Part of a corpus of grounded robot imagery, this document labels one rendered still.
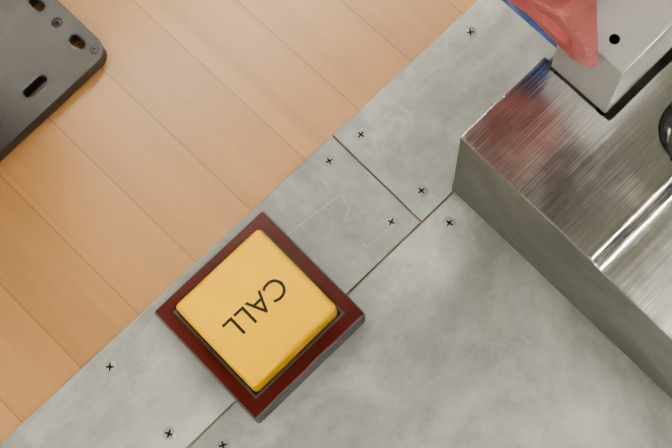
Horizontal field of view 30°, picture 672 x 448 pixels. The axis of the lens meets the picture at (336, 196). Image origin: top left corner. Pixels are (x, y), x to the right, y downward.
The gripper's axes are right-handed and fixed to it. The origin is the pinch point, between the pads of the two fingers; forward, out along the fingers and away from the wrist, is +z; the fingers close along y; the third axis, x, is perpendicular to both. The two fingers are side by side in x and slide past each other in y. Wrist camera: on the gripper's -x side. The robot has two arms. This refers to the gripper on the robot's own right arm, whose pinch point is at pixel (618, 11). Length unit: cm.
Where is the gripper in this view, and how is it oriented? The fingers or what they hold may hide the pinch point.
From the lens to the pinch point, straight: 59.5
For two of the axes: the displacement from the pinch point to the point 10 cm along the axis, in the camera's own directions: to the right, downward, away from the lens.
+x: -5.8, -4.5, 6.8
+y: 7.1, -6.9, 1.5
